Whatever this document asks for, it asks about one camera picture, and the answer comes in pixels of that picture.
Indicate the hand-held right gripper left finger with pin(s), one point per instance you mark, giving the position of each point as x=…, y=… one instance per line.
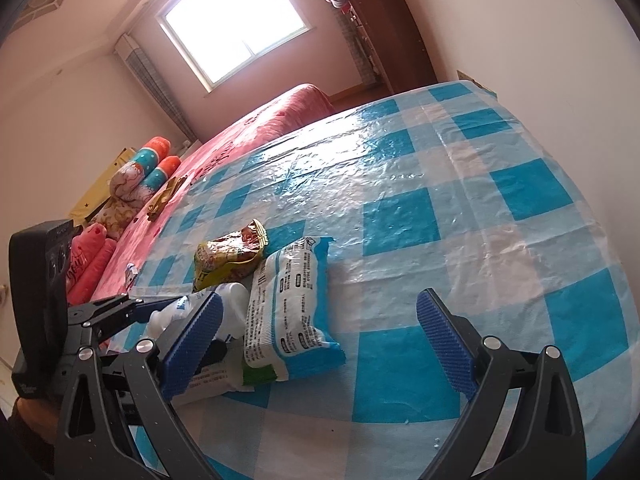
x=195, y=350

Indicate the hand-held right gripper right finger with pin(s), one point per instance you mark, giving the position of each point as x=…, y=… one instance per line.
x=445, y=350

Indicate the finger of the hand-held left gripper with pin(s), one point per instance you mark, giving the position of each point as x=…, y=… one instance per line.
x=107, y=307
x=150, y=310

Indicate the white printed carton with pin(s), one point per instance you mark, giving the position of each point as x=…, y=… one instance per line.
x=220, y=380

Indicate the white plastic bottle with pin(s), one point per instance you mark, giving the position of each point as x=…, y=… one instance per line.
x=232, y=305

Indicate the yellow snack packet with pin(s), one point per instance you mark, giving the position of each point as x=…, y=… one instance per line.
x=230, y=252

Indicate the white blue tissue pack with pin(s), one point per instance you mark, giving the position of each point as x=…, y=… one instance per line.
x=292, y=310

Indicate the person's left forearm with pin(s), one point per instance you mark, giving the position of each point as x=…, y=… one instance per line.
x=30, y=422

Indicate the pink rolled pillow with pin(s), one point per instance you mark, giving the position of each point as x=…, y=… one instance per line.
x=85, y=255
x=95, y=272

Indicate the small white blue packet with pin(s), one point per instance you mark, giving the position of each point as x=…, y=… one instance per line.
x=132, y=274

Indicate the beige floral pillow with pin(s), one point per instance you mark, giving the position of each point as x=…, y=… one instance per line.
x=115, y=217

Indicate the small gold wrapper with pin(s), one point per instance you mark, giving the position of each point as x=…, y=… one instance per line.
x=165, y=197

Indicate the yellow cardboard box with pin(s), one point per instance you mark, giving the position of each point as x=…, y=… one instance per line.
x=100, y=185

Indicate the small orange teal bolster pillow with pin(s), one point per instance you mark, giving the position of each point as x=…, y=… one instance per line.
x=160, y=175

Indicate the large orange teal bolster pillow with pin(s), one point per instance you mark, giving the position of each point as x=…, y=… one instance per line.
x=142, y=162

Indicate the blue checkered tablecloth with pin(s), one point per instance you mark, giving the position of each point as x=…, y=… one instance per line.
x=450, y=185

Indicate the checked curtain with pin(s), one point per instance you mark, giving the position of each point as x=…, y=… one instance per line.
x=160, y=95

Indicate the window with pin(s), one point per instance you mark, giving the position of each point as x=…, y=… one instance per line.
x=235, y=20

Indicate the brown wooden wardrobe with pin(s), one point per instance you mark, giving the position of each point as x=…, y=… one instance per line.
x=395, y=35

